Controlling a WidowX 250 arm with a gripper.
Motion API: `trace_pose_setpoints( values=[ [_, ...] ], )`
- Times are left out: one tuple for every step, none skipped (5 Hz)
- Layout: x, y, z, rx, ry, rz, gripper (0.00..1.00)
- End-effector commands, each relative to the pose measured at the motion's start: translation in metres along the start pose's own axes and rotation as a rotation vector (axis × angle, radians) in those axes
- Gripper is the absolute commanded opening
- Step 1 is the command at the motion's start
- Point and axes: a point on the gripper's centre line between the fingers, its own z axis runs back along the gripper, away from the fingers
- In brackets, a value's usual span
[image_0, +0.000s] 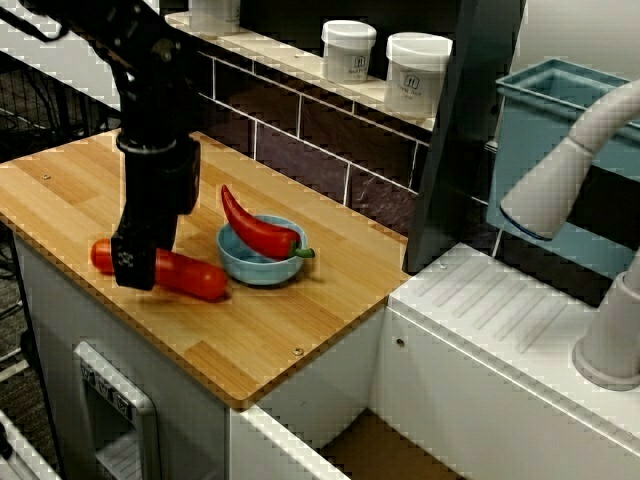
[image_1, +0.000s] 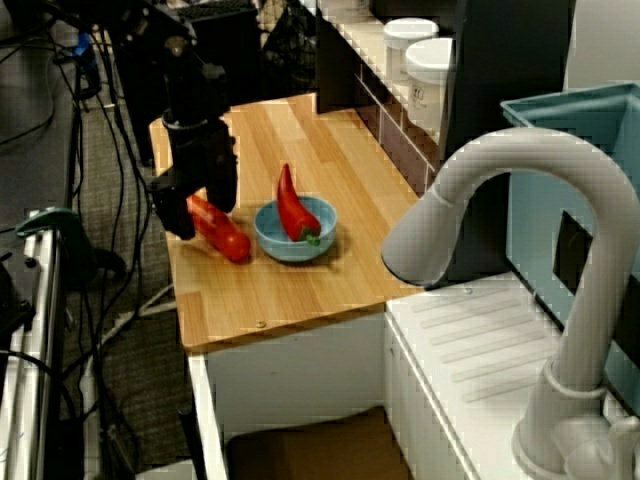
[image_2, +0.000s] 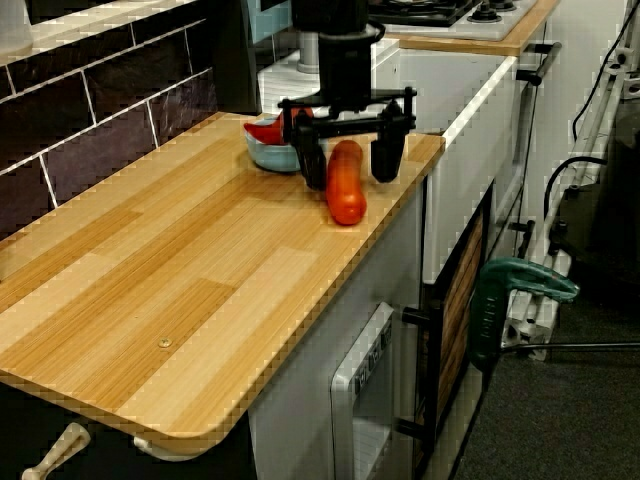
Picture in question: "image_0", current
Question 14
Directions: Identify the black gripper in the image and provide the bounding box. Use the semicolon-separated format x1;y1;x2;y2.
110;134;202;292

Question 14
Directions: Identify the red toy sausage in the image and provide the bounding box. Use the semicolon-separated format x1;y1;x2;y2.
89;238;230;302

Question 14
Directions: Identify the red toy chili pepper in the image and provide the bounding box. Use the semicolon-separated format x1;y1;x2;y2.
220;183;316;261

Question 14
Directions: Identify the light blue bowl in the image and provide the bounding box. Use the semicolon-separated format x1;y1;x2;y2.
215;213;307;287

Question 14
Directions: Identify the dark tile backsplash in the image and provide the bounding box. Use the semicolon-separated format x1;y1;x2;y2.
189;22;436;236

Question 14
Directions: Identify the white metal rack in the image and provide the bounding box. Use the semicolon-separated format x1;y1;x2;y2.
0;409;56;480

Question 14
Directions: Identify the white lidded jar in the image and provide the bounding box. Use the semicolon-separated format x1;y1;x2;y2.
384;32;454;120
321;19;377;84
188;0;242;34

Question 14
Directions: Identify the dark grey upright panel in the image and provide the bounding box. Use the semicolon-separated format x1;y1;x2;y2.
403;0;527;275

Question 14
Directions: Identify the white toy kitchen unit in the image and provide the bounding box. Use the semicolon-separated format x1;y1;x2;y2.
12;219;640;480

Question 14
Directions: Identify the teal plastic bin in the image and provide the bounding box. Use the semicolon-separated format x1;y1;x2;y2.
485;58;640;281

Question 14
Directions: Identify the white toy faucet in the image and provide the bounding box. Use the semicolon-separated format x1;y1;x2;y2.
499;78;640;392

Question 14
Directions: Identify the black wire mesh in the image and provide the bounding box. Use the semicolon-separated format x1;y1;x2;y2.
0;64;124;146

